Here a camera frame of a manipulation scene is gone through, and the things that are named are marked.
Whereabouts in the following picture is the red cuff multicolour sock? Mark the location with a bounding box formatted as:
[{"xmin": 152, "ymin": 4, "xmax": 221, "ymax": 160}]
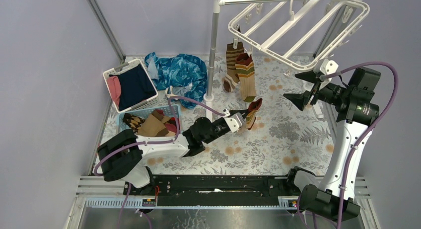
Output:
[
  {"xmin": 235, "ymin": 53, "xmax": 257, "ymax": 102},
  {"xmin": 245, "ymin": 98, "xmax": 263, "ymax": 130}
]

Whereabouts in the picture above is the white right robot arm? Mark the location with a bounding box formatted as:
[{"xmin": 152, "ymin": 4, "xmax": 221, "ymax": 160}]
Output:
[{"xmin": 284, "ymin": 67, "xmax": 381, "ymax": 222}]

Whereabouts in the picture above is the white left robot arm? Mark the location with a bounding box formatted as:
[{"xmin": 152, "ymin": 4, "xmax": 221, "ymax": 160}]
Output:
[{"xmin": 94, "ymin": 110, "xmax": 249, "ymax": 195}]

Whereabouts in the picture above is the white clip drying hanger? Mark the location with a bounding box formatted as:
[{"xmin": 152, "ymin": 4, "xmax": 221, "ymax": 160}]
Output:
[{"xmin": 236, "ymin": 0, "xmax": 350, "ymax": 65}]

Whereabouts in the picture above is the pile of assorted socks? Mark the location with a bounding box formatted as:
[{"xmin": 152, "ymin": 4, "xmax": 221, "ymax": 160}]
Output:
[{"xmin": 123, "ymin": 109, "xmax": 177, "ymax": 137}]

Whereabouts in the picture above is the floral patterned table mat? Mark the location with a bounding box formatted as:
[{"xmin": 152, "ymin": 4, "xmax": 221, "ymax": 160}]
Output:
[{"xmin": 92, "ymin": 56, "xmax": 335, "ymax": 176}]

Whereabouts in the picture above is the blue patterned cloth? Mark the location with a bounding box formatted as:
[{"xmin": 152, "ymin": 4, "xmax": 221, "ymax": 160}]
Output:
[{"xmin": 144, "ymin": 52, "xmax": 208, "ymax": 102}]

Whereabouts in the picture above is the light blue sock basket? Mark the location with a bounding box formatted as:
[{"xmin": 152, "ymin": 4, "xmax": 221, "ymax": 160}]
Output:
[{"xmin": 118, "ymin": 104, "xmax": 181, "ymax": 131}]

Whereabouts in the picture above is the dark navy folded garment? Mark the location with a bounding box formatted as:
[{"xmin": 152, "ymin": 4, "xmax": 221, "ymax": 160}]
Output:
[{"xmin": 110, "ymin": 64, "xmax": 156, "ymax": 111}]

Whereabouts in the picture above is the white plastic basket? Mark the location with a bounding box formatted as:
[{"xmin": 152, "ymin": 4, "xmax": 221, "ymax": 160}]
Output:
[{"xmin": 102, "ymin": 58, "xmax": 158, "ymax": 113}]

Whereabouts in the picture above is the silver white drying rack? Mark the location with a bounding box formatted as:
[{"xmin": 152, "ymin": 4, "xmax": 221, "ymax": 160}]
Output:
[{"xmin": 203, "ymin": 0, "xmax": 371, "ymax": 121}]

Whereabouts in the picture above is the pink folded garment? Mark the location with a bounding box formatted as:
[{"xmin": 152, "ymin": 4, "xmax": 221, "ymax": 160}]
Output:
[{"xmin": 107, "ymin": 76, "xmax": 122, "ymax": 106}]

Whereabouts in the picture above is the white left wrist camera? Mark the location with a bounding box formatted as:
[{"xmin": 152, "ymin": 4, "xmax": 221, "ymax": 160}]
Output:
[{"xmin": 223, "ymin": 109, "xmax": 239, "ymax": 133}]

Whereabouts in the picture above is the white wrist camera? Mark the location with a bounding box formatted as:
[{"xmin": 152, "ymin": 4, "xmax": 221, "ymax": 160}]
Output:
[
  {"xmin": 223, "ymin": 109, "xmax": 239, "ymax": 133},
  {"xmin": 313, "ymin": 59, "xmax": 339, "ymax": 89}
]

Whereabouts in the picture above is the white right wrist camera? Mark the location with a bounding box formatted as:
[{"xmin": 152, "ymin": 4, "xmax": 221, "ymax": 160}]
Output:
[{"xmin": 313, "ymin": 59, "xmax": 339, "ymax": 89}]

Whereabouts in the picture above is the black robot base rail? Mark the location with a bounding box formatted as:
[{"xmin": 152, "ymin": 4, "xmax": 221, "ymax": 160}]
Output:
[{"xmin": 123, "ymin": 174, "xmax": 300, "ymax": 207}]

